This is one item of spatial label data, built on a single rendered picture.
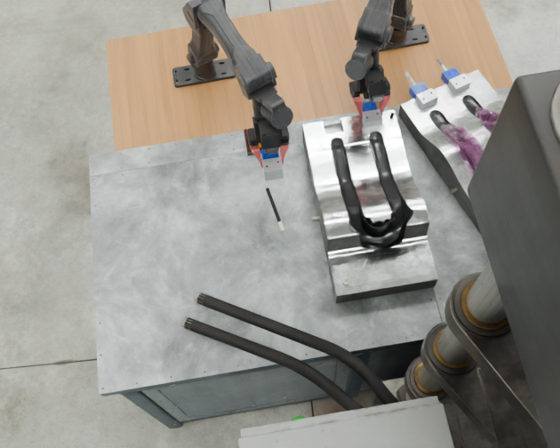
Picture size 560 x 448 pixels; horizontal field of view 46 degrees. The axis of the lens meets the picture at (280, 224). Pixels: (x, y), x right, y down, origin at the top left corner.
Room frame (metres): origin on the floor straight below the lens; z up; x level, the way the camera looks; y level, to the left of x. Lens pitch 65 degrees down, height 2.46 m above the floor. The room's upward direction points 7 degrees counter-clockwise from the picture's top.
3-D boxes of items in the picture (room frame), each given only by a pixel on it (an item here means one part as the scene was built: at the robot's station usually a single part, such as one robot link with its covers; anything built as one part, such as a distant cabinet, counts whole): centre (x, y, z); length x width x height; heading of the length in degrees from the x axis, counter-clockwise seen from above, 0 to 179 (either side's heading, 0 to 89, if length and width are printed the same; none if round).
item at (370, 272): (0.78, -0.24, 0.87); 0.50 x 0.26 x 0.14; 3
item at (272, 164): (0.92, 0.00, 0.94); 0.13 x 0.05 x 0.05; 3
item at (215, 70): (1.31, 0.17, 0.84); 0.20 x 0.07 x 0.08; 94
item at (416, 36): (1.35, -0.43, 0.84); 0.20 x 0.07 x 0.08; 94
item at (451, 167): (0.88, -0.59, 0.86); 0.50 x 0.26 x 0.11; 20
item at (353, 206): (0.80, -0.25, 0.92); 0.35 x 0.16 x 0.09; 3
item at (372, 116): (1.06, -0.28, 0.89); 0.13 x 0.05 x 0.05; 3
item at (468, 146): (0.89, -0.58, 0.90); 0.26 x 0.18 x 0.08; 20
